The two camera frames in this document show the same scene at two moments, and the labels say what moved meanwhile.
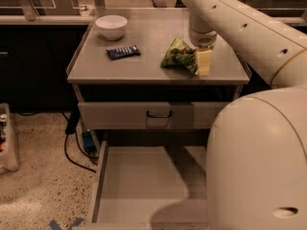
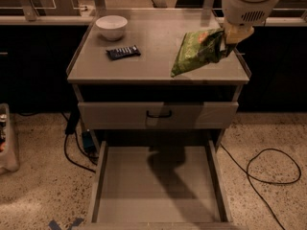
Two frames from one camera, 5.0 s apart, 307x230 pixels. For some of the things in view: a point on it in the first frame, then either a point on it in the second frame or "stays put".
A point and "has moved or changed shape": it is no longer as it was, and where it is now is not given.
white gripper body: [201, 37] to [244, 12]
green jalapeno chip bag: [180, 55] has moved or changed shape
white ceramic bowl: [112, 26] stays put
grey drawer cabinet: [149, 98] stays put
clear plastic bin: [9, 158] stays put
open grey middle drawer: [152, 188] stays put
